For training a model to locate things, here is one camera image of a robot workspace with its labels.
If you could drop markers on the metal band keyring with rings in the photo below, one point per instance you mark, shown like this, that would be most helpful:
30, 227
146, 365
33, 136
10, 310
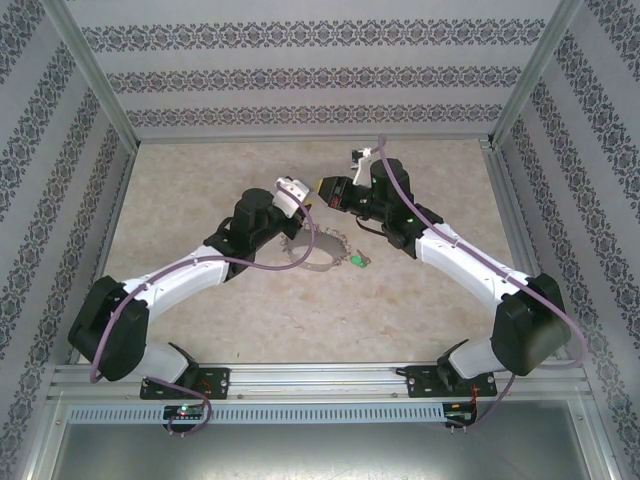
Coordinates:
332, 247

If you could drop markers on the green-headed key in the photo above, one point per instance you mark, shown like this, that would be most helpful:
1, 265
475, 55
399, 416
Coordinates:
356, 260

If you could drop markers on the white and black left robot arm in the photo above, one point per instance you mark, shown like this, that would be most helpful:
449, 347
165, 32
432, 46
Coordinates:
180, 280

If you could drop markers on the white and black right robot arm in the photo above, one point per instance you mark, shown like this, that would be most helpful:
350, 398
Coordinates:
465, 260

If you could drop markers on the grey steel panel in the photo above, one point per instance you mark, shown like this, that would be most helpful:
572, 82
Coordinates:
320, 455

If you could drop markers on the aluminium floor rail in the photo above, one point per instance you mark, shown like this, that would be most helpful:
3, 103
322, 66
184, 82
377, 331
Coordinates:
310, 140

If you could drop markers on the aluminium side rail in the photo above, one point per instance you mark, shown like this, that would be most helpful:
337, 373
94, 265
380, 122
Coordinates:
507, 200
118, 200

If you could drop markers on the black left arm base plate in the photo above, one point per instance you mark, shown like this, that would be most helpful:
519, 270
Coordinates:
217, 380

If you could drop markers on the aluminium mounting rail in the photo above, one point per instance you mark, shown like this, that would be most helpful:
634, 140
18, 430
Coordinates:
320, 382

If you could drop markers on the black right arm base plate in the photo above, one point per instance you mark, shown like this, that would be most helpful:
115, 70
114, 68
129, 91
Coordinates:
422, 382

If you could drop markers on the aluminium frame post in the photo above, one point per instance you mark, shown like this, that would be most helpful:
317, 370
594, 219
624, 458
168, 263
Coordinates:
537, 70
93, 70

